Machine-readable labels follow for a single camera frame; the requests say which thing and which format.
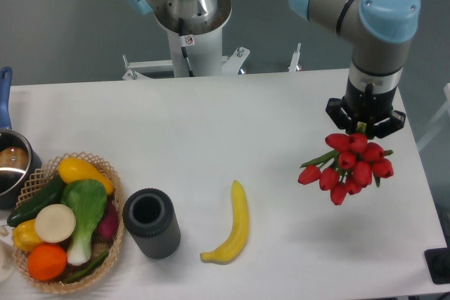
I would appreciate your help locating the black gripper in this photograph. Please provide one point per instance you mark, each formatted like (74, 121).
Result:
(367, 106)

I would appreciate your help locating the red tulip bouquet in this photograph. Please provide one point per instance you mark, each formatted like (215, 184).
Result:
(352, 164)

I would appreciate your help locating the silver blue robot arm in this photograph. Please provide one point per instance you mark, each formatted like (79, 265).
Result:
(381, 32)

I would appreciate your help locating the black device at edge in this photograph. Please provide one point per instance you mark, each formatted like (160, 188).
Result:
(438, 265)

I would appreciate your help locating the yellow banana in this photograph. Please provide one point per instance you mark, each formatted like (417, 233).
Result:
(230, 249)

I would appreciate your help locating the dark grey ribbed vase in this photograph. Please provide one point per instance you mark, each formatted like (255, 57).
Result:
(149, 216)

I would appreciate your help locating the purple sweet potato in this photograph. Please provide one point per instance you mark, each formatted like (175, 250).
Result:
(108, 225)

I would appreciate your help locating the green bok choy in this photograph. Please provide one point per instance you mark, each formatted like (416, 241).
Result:
(87, 199)

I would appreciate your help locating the yellow squash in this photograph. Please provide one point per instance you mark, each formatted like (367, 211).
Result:
(75, 169)

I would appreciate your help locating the green chili pepper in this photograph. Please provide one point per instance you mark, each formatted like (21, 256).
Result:
(87, 270)

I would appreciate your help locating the green cucumber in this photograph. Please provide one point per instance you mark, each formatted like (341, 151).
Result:
(50, 194)

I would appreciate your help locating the woven wicker basket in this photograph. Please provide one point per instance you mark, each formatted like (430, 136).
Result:
(36, 182)

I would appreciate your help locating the white round radish slice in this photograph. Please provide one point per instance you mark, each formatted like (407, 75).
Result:
(55, 223)

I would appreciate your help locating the orange fruit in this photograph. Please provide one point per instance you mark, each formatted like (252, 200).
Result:
(46, 262)

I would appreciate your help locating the yellow bell pepper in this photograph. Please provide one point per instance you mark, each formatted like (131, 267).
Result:
(25, 236)

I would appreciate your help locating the white object at left edge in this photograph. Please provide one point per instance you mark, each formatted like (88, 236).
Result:
(7, 260)

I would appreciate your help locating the white frame at right edge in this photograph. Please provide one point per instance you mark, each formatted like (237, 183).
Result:
(436, 123)

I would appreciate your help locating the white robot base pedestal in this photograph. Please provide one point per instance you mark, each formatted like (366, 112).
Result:
(194, 32)

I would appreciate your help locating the blue handled saucepan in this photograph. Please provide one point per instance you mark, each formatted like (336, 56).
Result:
(18, 159)

